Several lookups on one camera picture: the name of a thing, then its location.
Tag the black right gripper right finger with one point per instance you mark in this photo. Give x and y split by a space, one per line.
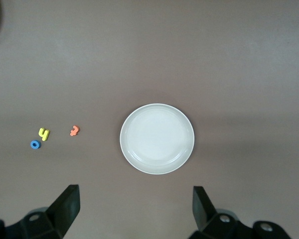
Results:
203 211

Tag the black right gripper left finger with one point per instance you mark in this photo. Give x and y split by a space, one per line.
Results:
66 206

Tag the yellow foam letter h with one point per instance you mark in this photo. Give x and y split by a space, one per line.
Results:
45 135

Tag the orange foam letter t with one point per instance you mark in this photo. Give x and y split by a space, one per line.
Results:
74 131

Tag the blue foam letter o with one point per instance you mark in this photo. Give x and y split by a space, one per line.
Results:
32 145

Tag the beige brown plate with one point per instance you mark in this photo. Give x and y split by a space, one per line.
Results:
157 139

